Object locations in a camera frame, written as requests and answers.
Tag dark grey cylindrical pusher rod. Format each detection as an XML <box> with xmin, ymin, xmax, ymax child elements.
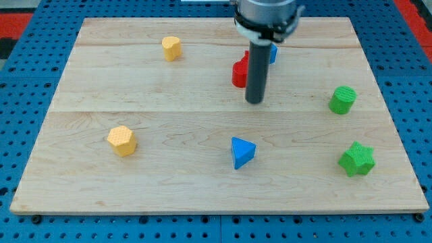
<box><xmin>245</xmin><ymin>42</ymin><xmax>271</xmax><ymax>104</ymax></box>

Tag blue triangle block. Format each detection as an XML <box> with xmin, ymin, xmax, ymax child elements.
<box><xmin>231</xmin><ymin>137</ymin><xmax>257</xmax><ymax>169</ymax></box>

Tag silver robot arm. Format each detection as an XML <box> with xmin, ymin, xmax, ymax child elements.
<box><xmin>233</xmin><ymin>0</ymin><xmax>305</xmax><ymax>104</ymax></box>

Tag blue block behind rod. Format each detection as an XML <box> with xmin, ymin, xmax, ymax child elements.
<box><xmin>269</xmin><ymin>44</ymin><xmax>278</xmax><ymax>64</ymax></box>

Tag red block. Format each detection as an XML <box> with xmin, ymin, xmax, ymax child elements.
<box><xmin>232</xmin><ymin>51</ymin><xmax>249</xmax><ymax>88</ymax></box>

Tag yellow heart block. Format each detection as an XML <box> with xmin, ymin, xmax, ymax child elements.
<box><xmin>161</xmin><ymin>36</ymin><xmax>182</xmax><ymax>61</ymax></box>

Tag green cylinder block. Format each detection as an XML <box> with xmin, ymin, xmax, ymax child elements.
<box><xmin>329</xmin><ymin>86</ymin><xmax>357</xmax><ymax>115</ymax></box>

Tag wooden board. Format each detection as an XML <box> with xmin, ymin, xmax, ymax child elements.
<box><xmin>10</xmin><ymin>18</ymin><xmax>429</xmax><ymax>215</ymax></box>

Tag green star block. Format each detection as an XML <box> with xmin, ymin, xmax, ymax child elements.
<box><xmin>337</xmin><ymin>141</ymin><xmax>375</xmax><ymax>177</ymax></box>

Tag yellow hexagon block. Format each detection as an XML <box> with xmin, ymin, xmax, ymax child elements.
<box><xmin>107</xmin><ymin>126</ymin><xmax>137</xmax><ymax>157</ymax></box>

